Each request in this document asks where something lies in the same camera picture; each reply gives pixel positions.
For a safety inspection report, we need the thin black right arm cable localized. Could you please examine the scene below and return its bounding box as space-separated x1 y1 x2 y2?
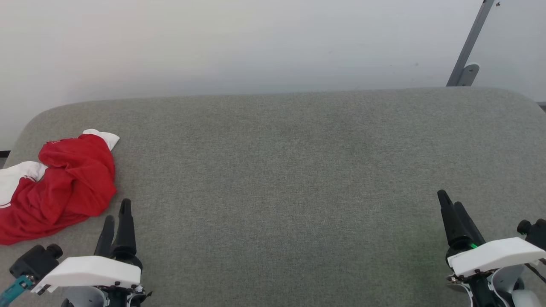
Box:
524 262 546 284

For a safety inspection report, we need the teal plug camera cable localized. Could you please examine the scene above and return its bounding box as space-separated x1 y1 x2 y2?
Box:
0 275 35 306

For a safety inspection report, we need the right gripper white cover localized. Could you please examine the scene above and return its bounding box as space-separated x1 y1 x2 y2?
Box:
437 190 546 307

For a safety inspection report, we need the red and white basketball jersey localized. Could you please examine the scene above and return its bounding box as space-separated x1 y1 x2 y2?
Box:
0 129 120 246

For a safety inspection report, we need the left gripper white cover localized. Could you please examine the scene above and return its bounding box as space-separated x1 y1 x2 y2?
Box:
32 198 152 307

